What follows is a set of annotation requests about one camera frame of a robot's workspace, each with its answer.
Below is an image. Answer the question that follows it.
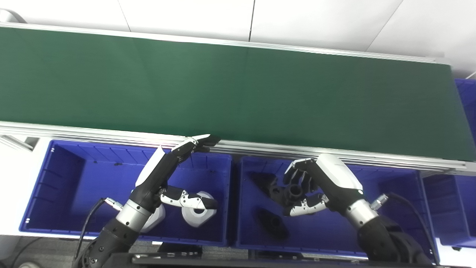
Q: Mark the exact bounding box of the aluminium conveyor side rail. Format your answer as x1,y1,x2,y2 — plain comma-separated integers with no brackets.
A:
0,121,476,174
0,22,453,66

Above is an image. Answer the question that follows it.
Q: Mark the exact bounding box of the black robot torso frame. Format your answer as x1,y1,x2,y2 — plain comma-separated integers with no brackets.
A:
112,242,439,268

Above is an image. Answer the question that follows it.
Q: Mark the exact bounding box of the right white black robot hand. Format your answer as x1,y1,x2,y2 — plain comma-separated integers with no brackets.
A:
283,153,366,218

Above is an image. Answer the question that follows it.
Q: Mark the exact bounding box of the blue bin with black parts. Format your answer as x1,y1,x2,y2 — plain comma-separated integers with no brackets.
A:
235,156,440,261

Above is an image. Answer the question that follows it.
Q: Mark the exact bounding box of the grey curved object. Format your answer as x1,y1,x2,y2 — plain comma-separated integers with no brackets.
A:
0,9,27,24

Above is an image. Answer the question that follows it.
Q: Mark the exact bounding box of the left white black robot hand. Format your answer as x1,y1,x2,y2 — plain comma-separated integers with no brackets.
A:
128,134,222,214

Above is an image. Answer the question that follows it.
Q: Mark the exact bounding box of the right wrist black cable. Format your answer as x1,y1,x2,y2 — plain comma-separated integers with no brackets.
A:
370,192,441,262

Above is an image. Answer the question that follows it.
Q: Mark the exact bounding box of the empty blue plastic bin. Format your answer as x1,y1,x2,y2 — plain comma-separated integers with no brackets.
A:
422,173,476,248

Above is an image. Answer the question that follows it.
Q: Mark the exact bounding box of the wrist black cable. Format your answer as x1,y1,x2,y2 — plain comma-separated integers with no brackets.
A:
73,197,124,262
370,192,441,262

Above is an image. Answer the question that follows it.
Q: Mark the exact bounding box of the grey metal bracket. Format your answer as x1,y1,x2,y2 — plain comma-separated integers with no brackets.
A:
0,135,40,151

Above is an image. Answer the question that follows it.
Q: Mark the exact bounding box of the blue bin with white parts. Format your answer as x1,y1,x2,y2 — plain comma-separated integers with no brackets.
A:
19,140,233,247

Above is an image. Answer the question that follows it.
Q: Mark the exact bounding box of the white hexagonal plastic part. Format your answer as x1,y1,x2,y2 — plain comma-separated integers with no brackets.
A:
139,203,166,233
181,191,218,228

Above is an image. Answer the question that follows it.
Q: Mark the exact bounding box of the black flanged plastic part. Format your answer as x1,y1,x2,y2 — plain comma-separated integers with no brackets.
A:
254,208,290,241
270,182,321,207

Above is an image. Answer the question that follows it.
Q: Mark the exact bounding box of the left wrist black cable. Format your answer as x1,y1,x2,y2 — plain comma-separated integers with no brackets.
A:
73,197,124,262

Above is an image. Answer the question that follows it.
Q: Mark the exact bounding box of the green conveyor belt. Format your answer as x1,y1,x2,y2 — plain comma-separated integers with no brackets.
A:
0,27,476,162

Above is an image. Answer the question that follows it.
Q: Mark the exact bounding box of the blue bin behind conveyor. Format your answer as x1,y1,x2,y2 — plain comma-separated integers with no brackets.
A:
454,78,476,139

